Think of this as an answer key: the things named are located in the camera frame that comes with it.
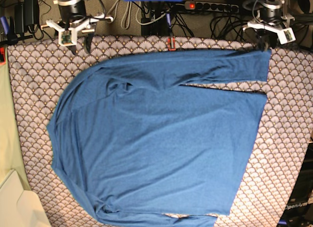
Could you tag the black OpenArm case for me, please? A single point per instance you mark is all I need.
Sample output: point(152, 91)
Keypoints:
point(298, 188)

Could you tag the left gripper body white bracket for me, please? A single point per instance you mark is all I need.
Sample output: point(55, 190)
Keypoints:
point(277, 25)

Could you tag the blue long-sleeve T-shirt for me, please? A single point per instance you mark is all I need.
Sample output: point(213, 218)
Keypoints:
point(139, 143)

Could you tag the patterned fan-motif tablecloth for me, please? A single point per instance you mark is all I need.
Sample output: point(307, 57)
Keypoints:
point(40, 71)

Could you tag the red black table clamp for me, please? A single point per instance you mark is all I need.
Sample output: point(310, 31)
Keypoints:
point(171, 43)

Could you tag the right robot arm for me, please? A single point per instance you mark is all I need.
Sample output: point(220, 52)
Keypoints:
point(75, 20)

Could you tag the red clamp left edge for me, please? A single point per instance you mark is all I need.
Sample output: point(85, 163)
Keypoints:
point(2, 56)

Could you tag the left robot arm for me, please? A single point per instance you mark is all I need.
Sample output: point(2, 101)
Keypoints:
point(265, 17)

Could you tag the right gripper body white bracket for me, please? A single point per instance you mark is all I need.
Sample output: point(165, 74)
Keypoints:
point(68, 35)

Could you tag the black power strip red switch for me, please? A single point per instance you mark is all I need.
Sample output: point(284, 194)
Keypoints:
point(211, 7)

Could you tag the black adapter top left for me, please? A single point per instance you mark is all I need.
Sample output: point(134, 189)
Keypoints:
point(26, 16)

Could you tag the white plastic bin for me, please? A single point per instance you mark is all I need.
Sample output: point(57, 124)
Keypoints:
point(20, 207)

